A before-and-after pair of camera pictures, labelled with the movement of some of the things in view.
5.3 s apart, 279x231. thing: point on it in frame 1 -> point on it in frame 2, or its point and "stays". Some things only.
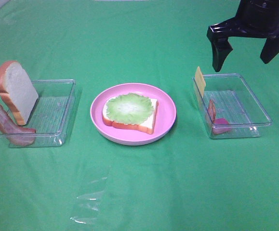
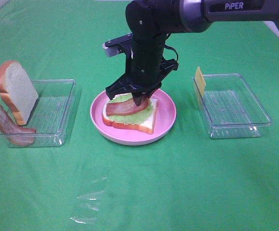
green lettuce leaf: x=129 y=109 stays
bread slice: x=147 y=126 stays
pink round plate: x=164 y=120 stays
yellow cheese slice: x=200 y=83 stays
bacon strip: x=220 y=125 -> x=126 y=107
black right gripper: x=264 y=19 -> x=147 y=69
